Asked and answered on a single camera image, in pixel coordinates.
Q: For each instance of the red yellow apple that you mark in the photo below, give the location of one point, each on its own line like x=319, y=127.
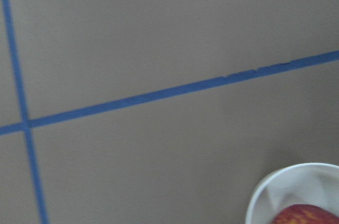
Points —
x=304, y=213

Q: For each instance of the white bowl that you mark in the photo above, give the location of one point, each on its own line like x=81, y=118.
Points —
x=306, y=183

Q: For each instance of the brown paper table cover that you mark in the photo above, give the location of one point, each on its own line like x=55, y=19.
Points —
x=160, y=111

